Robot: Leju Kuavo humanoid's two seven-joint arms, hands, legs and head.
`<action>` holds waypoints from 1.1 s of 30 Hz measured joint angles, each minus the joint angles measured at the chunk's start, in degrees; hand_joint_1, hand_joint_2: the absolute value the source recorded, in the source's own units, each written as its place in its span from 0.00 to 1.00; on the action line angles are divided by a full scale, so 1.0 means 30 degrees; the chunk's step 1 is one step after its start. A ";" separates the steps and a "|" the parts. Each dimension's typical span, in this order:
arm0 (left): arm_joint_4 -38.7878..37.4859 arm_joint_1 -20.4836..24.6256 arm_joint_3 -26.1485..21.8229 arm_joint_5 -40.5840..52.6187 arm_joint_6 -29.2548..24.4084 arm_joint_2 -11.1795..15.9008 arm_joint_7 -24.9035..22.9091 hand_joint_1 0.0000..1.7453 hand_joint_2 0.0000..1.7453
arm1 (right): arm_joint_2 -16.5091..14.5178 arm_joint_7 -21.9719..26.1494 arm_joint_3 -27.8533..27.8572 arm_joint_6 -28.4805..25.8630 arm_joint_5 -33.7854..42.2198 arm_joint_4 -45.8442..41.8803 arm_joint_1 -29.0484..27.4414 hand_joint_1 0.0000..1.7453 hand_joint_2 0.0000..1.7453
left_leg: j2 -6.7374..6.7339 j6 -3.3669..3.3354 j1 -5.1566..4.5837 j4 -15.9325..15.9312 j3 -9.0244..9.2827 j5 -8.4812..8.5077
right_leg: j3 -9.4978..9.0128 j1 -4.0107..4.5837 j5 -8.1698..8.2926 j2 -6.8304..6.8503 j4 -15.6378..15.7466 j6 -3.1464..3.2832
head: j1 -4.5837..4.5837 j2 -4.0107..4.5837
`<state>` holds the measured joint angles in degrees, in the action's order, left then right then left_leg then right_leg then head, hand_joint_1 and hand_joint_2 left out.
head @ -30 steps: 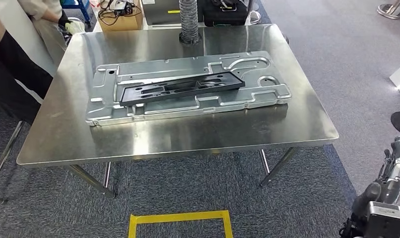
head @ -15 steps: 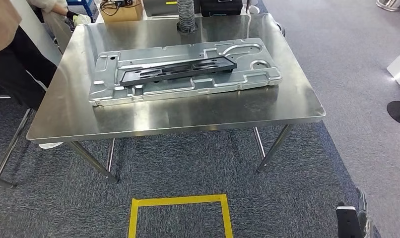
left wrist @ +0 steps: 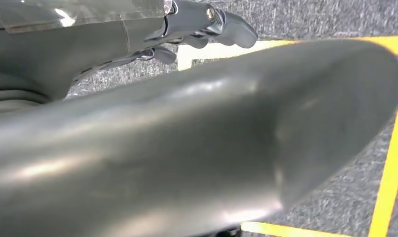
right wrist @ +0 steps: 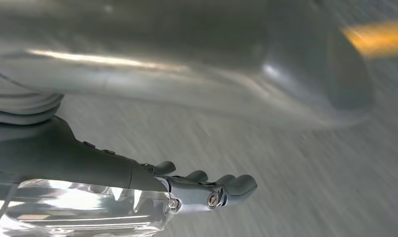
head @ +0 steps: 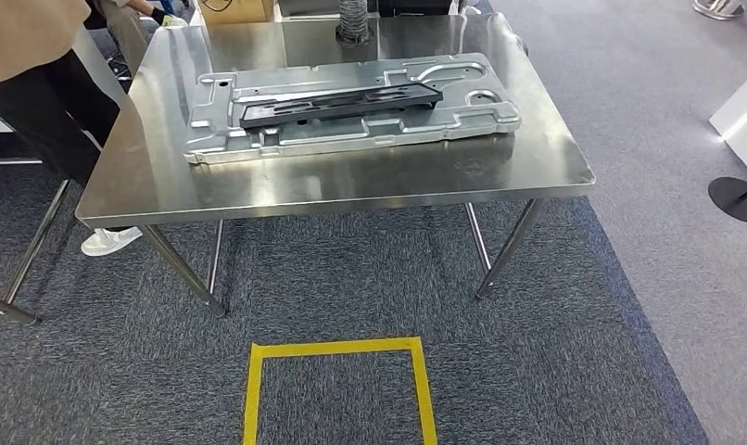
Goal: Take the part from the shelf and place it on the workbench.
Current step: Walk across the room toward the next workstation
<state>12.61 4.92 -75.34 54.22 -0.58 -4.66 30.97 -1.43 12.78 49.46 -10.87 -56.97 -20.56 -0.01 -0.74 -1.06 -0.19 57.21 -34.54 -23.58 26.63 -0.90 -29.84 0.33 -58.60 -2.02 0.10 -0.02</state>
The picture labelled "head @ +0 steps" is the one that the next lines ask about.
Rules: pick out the steel frame side table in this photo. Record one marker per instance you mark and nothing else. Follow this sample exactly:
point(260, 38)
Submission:
point(39, 239)

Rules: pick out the stamped silver metal plate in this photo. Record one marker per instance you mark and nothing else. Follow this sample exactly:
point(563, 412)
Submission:
point(349, 138)

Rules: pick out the black box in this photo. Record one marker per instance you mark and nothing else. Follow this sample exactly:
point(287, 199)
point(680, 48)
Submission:
point(410, 7)

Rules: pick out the grey machine housing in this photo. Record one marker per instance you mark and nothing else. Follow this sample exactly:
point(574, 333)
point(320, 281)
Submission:
point(306, 7)

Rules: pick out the person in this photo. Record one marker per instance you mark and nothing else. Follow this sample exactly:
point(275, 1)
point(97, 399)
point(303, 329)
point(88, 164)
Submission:
point(42, 98)
point(128, 31)

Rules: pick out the black round base stand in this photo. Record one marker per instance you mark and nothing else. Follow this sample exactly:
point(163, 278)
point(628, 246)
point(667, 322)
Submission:
point(736, 199)

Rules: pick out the yellow floor tape square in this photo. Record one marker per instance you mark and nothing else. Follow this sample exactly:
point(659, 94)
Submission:
point(336, 349)

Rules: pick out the white cabinet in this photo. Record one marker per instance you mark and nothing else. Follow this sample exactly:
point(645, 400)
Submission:
point(745, 123)

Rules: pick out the person's hand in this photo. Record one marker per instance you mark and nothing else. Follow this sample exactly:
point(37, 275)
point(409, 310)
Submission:
point(171, 20)

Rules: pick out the black plastic panel part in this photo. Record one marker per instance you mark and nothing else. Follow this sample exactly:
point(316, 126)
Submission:
point(349, 101)

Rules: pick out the cardboard box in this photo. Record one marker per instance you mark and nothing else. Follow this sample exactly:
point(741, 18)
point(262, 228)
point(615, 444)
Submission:
point(238, 13)

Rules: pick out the stainless steel workbench table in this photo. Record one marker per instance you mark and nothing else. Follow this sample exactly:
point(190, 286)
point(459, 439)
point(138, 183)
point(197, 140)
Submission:
point(349, 178)

